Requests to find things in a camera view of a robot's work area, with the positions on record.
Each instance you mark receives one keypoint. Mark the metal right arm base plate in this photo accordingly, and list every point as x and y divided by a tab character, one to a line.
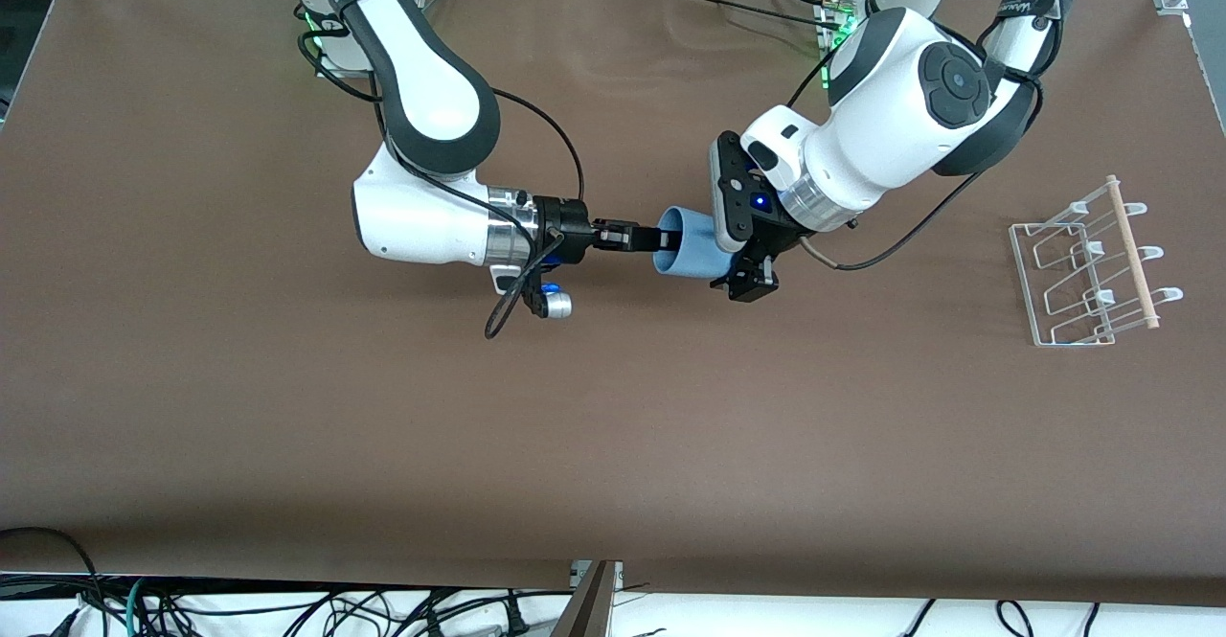
330	67

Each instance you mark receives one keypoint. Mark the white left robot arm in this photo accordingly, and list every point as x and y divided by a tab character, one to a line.
891	91

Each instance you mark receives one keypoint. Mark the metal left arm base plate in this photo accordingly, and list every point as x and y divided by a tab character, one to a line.
826	29

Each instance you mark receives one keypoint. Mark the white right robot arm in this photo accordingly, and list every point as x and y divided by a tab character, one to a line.
431	91

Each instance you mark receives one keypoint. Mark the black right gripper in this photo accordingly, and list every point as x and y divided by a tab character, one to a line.
565	228

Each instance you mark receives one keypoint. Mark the brown table support post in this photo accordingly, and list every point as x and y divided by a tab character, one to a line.
589	608

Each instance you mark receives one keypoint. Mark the light blue plastic cup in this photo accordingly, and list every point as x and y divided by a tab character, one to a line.
694	249

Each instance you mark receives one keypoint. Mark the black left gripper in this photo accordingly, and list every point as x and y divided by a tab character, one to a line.
774	240

